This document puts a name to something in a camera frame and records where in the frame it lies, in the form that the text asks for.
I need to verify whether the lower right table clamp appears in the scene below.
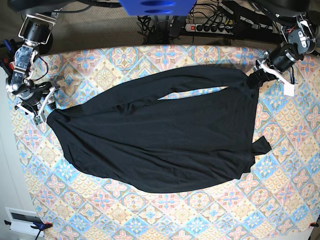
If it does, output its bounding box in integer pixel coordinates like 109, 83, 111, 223
309, 222, 320, 228

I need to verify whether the upper left table clamp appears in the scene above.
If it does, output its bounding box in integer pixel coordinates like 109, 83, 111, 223
0, 39, 17, 77

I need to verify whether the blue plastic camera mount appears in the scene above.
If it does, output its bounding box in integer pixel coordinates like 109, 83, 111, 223
119, 0, 196, 16

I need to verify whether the black long-sleeve t-shirt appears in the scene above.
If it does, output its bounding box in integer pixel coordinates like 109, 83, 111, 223
47, 65, 271, 194

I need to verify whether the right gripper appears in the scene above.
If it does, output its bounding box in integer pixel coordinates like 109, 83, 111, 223
14, 81, 60, 118

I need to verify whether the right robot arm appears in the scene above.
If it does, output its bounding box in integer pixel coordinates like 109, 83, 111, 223
6, 11, 59, 125

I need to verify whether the white wall outlet box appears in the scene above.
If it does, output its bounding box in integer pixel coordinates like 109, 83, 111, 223
5, 207, 41, 236

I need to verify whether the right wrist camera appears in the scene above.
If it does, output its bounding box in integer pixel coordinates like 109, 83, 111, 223
32, 115, 46, 126

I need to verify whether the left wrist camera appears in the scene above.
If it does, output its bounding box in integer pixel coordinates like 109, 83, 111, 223
283, 83, 296, 97

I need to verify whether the lower left table clamp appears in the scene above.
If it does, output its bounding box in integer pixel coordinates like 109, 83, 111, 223
4, 220, 53, 240

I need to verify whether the white power strip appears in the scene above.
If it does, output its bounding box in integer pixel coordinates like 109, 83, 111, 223
184, 23, 233, 35

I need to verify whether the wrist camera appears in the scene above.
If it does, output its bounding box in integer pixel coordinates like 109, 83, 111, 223
283, 83, 296, 97
32, 115, 46, 126

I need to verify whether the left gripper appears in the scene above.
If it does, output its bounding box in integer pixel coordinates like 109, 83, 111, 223
247, 44, 300, 89

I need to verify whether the table clamp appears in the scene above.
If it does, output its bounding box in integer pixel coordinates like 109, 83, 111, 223
0, 39, 17, 77
4, 220, 53, 240
309, 222, 320, 228

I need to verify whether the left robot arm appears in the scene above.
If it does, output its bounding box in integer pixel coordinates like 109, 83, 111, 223
246, 13, 317, 96

